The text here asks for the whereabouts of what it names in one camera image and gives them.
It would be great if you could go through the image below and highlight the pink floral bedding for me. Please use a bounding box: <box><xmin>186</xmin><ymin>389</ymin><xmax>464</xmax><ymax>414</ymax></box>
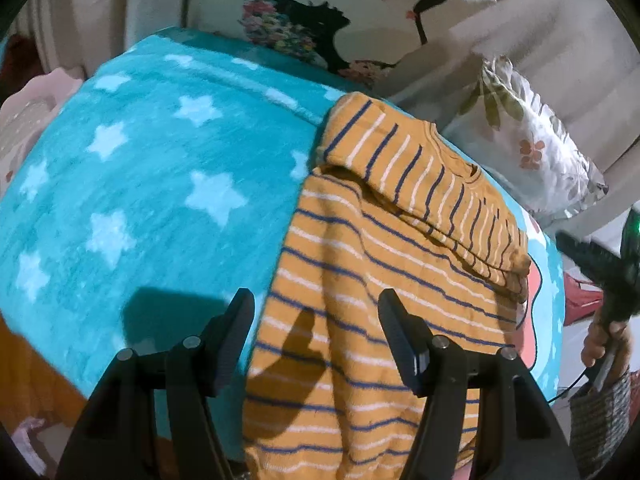
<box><xmin>0</xmin><ymin>67</ymin><xmax>85</xmax><ymax>195</ymax></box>

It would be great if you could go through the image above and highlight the beige curtain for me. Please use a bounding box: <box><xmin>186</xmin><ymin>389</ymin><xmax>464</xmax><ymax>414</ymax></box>
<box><xmin>1</xmin><ymin>0</ymin><xmax>188</xmax><ymax>76</ymax></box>

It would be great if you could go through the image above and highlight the white floral ruffled pillow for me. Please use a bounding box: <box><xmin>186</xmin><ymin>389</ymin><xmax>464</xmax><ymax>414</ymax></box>
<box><xmin>442</xmin><ymin>56</ymin><xmax>608</xmax><ymax>228</ymax></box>

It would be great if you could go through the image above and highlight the turquoise star cartoon blanket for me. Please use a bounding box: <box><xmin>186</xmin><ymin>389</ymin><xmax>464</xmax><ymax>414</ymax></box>
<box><xmin>1</xmin><ymin>29</ymin><xmax>564</xmax><ymax>460</ymax></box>

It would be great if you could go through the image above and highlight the person's right hand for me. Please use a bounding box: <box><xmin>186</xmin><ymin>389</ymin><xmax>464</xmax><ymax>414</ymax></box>
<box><xmin>580</xmin><ymin>309</ymin><xmax>634</xmax><ymax>386</ymax></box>

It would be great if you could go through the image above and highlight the orange striped sweater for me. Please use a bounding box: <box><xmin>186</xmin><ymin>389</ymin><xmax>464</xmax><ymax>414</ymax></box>
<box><xmin>243</xmin><ymin>92</ymin><xmax>530</xmax><ymax>479</ymax></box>

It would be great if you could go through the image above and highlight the white pillow with lady print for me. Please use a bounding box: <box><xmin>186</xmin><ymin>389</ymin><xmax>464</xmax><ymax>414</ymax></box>
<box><xmin>188</xmin><ymin>0</ymin><xmax>496</xmax><ymax>87</ymax></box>

